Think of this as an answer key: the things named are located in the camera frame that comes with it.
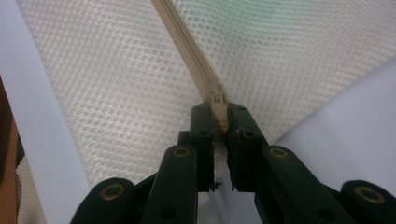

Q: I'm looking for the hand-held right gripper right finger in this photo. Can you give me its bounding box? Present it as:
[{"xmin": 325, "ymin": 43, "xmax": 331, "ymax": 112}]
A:
[{"xmin": 225, "ymin": 103, "xmax": 271, "ymax": 193}]

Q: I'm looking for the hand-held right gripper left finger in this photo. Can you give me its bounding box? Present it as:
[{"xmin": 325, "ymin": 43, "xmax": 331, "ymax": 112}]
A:
[{"xmin": 177, "ymin": 102, "xmax": 217, "ymax": 193}]

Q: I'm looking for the beige zipper pull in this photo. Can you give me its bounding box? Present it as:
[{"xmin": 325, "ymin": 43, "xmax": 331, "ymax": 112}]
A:
[{"xmin": 208, "ymin": 89, "xmax": 231, "ymax": 135}]

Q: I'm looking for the cream mesh laundry bag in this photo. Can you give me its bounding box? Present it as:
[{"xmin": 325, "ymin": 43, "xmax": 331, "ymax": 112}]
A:
[{"xmin": 15, "ymin": 0, "xmax": 396, "ymax": 190}]

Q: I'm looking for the beige woven cloth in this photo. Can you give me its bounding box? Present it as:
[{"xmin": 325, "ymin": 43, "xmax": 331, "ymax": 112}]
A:
[{"xmin": 14, "ymin": 154, "xmax": 49, "ymax": 224}]

